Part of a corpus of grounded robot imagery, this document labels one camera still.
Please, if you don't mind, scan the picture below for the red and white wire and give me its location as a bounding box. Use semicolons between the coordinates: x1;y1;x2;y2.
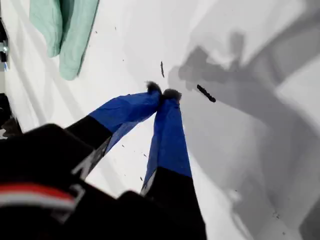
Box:
0;181;79;216

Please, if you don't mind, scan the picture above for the pale green T-shirt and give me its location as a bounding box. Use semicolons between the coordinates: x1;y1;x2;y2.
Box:
29;0;100;81

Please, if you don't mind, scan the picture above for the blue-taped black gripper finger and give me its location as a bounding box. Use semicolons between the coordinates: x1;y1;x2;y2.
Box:
140;88;208;240
64;80;163;180

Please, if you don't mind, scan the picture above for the black and metal fixture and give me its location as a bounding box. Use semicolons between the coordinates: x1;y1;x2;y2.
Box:
0;18;10;72

